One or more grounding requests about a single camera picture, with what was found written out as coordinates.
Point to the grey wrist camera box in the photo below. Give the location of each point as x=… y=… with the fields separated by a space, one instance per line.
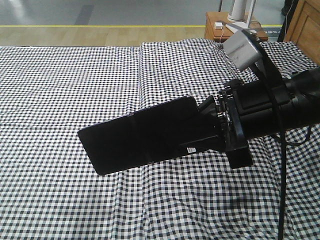
x=242 y=49

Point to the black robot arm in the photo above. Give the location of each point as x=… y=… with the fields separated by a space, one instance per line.
x=304 y=91

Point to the wooden headboard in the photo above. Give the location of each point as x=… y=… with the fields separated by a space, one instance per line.
x=304 y=29

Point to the white charger adapter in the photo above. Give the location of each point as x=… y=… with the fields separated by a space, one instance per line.
x=218 y=25

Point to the black foldable phone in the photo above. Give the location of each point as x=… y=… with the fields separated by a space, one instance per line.
x=146 y=136

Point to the wooden nightstand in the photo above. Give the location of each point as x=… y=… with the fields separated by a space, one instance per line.
x=221 y=35

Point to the white desk lamp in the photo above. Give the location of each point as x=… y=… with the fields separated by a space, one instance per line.
x=236 y=15

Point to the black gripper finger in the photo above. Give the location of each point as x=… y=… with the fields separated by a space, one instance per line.
x=208 y=108
x=201 y=142

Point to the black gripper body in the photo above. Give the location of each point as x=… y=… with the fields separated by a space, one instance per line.
x=252 y=110

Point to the black white checkered bedsheet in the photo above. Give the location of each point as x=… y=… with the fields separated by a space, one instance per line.
x=49 y=189

